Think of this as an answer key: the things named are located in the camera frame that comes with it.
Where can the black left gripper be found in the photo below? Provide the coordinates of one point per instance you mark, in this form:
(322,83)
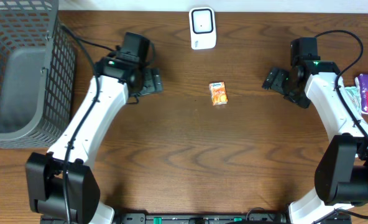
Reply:
(151,81)

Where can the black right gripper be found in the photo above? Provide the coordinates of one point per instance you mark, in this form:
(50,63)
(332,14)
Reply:
(274,80)

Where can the teal snack packet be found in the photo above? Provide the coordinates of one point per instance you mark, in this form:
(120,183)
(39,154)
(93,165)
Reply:
(355,96)

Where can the orange white snack packet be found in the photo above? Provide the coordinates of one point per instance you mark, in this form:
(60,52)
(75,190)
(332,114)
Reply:
(218,93)

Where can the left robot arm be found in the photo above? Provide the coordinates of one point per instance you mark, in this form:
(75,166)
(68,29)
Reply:
(61,183)

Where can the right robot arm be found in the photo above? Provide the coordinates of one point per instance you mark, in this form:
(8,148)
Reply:
(341,177)

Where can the white barcode scanner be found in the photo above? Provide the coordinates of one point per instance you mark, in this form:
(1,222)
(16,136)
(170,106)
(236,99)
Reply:
(202,28)

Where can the grey plastic mesh basket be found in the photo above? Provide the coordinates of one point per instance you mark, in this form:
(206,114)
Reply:
(37,73)

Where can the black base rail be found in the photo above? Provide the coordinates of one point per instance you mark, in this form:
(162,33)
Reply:
(141,218)

